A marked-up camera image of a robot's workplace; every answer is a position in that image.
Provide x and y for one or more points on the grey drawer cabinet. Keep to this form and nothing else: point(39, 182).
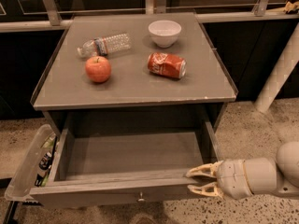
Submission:
point(64, 85)

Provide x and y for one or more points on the metal railing frame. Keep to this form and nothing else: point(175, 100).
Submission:
point(45, 15)

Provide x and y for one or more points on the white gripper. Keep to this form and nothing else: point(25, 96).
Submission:
point(231, 174)

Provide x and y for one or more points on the white bowl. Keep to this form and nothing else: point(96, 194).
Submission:
point(164, 33)

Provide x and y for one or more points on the red apple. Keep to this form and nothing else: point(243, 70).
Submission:
point(98, 69)

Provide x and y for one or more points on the snack packages in bin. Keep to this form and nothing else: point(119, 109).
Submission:
point(45, 162)

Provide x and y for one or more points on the grey top drawer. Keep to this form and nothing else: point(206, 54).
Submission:
point(104, 170)

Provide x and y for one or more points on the red soda can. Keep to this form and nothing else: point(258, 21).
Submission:
point(167, 65)

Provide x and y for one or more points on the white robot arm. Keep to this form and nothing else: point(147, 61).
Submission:
point(277, 176)

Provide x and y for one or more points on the clear plastic water bottle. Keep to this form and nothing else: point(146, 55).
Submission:
point(105, 45)

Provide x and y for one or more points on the crumpled tan object on rail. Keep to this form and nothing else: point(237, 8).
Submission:
point(291, 7)

